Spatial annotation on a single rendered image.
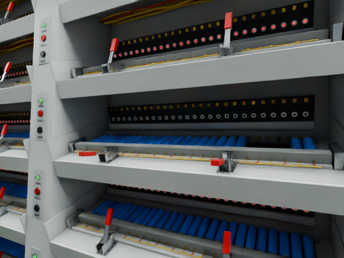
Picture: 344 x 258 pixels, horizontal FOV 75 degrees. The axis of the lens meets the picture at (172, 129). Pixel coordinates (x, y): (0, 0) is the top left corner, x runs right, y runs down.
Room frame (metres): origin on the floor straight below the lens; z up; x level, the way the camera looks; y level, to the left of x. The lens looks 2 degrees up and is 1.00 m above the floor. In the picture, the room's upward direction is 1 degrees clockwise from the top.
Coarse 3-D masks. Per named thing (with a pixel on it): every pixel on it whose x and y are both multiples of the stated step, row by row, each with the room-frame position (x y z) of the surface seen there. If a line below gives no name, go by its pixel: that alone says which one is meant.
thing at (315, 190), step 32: (96, 128) 0.68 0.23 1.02; (128, 128) 0.67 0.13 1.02; (160, 128) 0.62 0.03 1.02; (192, 128) 0.58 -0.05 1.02; (224, 128) 0.54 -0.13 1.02; (256, 128) 0.51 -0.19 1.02; (288, 128) 0.48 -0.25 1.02; (64, 160) 0.54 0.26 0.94; (96, 160) 0.52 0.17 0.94; (128, 160) 0.49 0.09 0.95; (160, 160) 0.47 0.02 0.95; (192, 192) 0.41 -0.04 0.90; (224, 192) 0.38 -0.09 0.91; (256, 192) 0.36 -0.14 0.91; (288, 192) 0.33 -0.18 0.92; (320, 192) 0.32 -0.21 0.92
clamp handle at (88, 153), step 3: (105, 147) 0.49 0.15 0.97; (105, 150) 0.50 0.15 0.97; (81, 153) 0.44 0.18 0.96; (84, 153) 0.44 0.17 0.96; (87, 153) 0.44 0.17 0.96; (90, 153) 0.45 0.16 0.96; (93, 153) 0.46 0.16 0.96; (96, 153) 0.47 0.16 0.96; (99, 153) 0.48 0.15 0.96; (102, 153) 0.48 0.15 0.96
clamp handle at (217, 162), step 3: (225, 153) 0.38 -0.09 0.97; (225, 156) 0.38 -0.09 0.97; (216, 159) 0.34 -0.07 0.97; (219, 159) 0.34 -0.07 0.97; (222, 159) 0.34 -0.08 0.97; (225, 159) 0.37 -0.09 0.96; (213, 162) 0.32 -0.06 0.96; (216, 162) 0.32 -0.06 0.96; (219, 162) 0.32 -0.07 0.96; (222, 162) 0.34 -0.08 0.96; (213, 165) 0.32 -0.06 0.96; (216, 165) 0.32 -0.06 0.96; (219, 165) 0.32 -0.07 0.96
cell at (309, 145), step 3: (306, 138) 0.43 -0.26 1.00; (309, 138) 0.43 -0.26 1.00; (303, 141) 0.43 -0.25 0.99; (306, 141) 0.42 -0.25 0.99; (309, 141) 0.41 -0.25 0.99; (312, 141) 0.42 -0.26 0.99; (303, 144) 0.42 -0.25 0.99; (306, 144) 0.40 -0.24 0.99; (309, 144) 0.40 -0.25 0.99; (312, 144) 0.40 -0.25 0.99; (306, 147) 0.40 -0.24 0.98; (309, 147) 0.39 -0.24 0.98; (312, 147) 0.38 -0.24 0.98; (315, 147) 0.39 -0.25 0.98
